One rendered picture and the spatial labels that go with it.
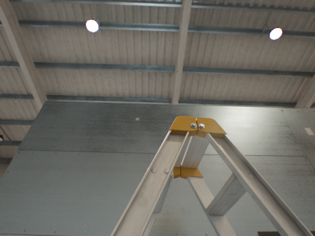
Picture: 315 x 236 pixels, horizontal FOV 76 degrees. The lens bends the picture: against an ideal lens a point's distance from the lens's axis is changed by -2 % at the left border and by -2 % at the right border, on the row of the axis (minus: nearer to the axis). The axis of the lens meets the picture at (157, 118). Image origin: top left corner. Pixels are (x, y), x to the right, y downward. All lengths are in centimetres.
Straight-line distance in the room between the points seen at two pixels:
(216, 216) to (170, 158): 39
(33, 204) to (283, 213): 131
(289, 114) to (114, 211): 172
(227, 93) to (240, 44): 199
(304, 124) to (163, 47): 564
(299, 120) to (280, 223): 165
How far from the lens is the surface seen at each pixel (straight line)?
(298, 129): 214
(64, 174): 156
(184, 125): 76
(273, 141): 191
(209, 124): 79
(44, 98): 905
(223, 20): 720
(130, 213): 58
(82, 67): 773
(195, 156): 95
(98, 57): 763
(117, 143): 162
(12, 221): 154
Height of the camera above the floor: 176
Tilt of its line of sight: 45 degrees up
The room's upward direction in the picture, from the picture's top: straight up
